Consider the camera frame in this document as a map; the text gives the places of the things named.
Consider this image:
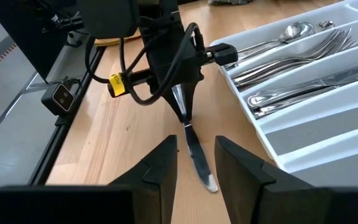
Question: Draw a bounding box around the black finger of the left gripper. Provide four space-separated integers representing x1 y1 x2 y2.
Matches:
181 81 199 123
162 90 188 123

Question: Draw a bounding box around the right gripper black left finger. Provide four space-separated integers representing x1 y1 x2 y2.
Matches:
0 134 178 224

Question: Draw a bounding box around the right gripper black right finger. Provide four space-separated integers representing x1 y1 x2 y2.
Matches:
214 135 358 224

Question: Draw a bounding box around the silver spoon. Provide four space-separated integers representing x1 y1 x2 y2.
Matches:
316 19 336 32
237 21 316 62

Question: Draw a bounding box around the mustard yellow cloth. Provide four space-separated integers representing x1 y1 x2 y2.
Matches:
94 29 143 47

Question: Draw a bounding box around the white plastic cutlery organizer tray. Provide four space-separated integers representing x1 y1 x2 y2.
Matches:
209 0 358 188

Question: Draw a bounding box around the grey metal table leg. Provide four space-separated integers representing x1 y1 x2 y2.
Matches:
0 72 39 150

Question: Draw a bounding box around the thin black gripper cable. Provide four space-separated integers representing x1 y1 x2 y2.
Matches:
85 22 205 106

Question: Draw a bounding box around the yellow cable label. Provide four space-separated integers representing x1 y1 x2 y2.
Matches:
108 73 127 98

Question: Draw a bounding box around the black table edge rail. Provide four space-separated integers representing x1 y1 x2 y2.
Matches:
27 45 107 186

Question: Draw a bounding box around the small black stereo camera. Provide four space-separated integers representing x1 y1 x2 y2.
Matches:
40 81 76 117

